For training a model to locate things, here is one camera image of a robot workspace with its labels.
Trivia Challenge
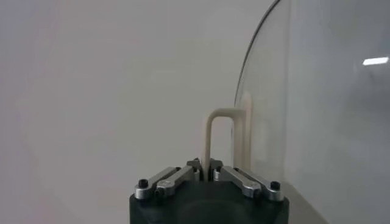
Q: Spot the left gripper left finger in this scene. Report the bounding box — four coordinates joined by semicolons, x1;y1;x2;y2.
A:
133;158;204;200

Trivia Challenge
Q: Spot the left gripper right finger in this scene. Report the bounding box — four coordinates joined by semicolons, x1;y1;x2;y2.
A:
208;158;285;203

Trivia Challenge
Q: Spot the round glass pot lid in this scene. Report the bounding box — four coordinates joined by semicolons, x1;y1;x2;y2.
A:
201;0;390;224

